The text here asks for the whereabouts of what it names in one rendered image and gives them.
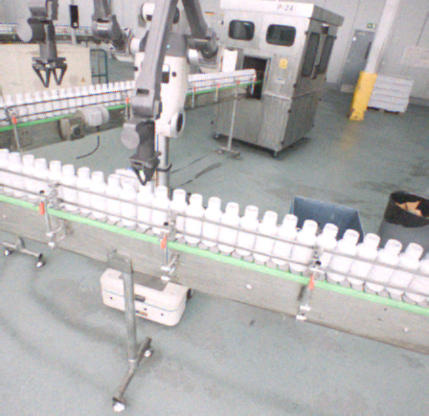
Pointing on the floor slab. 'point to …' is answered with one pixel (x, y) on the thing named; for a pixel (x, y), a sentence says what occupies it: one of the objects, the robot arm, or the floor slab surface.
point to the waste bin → (405, 222)
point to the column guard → (362, 96)
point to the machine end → (277, 68)
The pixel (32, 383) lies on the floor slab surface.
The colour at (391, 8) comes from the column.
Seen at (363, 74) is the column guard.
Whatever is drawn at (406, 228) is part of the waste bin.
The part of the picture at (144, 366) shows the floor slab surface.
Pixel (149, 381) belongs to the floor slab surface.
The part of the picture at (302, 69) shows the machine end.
